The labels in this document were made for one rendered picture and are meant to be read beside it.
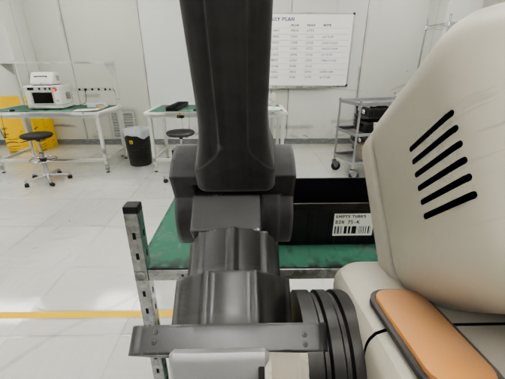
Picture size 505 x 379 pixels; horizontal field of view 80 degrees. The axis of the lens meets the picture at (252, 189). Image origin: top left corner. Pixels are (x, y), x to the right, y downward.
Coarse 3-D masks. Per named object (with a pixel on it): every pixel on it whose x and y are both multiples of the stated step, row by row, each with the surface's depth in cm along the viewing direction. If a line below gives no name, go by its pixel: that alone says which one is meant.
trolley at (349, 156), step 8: (352, 104) 354; (360, 104) 340; (368, 104) 342; (376, 104) 345; (384, 104) 347; (360, 112) 343; (344, 128) 398; (352, 128) 401; (336, 136) 397; (360, 136) 355; (368, 136) 359; (336, 144) 401; (336, 152) 409; (344, 152) 412; (352, 152) 416; (336, 160) 410; (344, 160) 383; (352, 160) 366; (360, 160) 386; (336, 168) 414; (352, 168) 370; (352, 176) 372
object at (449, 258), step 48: (480, 48) 14; (432, 96) 16; (480, 96) 13; (384, 144) 21; (432, 144) 16; (480, 144) 13; (384, 192) 21; (432, 192) 16; (480, 192) 13; (384, 240) 22; (432, 240) 16; (480, 240) 13; (432, 288) 17; (480, 288) 13
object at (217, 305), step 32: (192, 256) 23; (224, 256) 21; (256, 256) 21; (192, 288) 20; (224, 288) 19; (256, 288) 19; (288, 288) 21; (192, 320) 19; (224, 320) 18; (256, 320) 18; (288, 320) 20; (160, 352) 17; (288, 352) 17
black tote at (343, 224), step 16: (304, 192) 86; (320, 192) 86; (336, 192) 86; (352, 192) 86; (304, 208) 70; (320, 208) 70; (336, 208) 70; (352, 208) 70; (368, 208) 70; (304, 224) 71; (320, 224) 71; (336, 224) 71; (352, 224) 72; (368, 224) 72; (304, 240) 73; (320, 240) 73; (336, 240) 73; (352, 240) 73; (368, 240) 73
